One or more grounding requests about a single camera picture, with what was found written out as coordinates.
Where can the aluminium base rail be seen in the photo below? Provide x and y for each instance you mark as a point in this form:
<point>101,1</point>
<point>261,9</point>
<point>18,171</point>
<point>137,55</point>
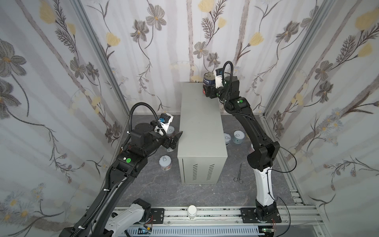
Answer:
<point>221,221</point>

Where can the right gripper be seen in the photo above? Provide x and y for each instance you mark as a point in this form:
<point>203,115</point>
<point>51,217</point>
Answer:
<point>208,90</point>

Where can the white can right of cabinet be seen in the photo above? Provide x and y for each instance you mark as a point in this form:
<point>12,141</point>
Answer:
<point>227,139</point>

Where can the pink label can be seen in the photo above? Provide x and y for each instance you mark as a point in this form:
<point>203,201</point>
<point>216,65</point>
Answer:
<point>165,162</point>

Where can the metal scissors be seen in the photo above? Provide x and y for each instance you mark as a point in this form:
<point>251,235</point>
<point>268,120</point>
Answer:
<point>238,177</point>

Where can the teal label can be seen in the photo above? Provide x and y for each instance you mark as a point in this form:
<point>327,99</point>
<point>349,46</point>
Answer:
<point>238,137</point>

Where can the dark blue tomato can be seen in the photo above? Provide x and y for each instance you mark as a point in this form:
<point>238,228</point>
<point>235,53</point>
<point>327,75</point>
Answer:
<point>209,79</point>

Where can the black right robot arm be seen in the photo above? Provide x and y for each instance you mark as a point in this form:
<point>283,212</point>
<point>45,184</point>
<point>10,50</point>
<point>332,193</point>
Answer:
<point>265,149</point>

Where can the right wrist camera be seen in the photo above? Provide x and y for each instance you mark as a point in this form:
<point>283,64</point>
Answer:
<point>218,77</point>

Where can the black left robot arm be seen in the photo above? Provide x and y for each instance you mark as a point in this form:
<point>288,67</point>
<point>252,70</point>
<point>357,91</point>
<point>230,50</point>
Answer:
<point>143,140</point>

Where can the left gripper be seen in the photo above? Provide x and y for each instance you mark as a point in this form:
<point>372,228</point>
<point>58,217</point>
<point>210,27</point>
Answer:
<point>170,140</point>

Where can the pink can near cabinet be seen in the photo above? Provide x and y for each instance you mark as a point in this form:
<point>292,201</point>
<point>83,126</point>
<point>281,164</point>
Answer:
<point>170,130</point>

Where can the grey metal cabinet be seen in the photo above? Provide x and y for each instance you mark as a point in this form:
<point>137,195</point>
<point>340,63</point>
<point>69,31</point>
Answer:
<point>202,151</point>

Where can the white knob on rail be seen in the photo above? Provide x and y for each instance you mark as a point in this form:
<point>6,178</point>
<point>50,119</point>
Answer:
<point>192,211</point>

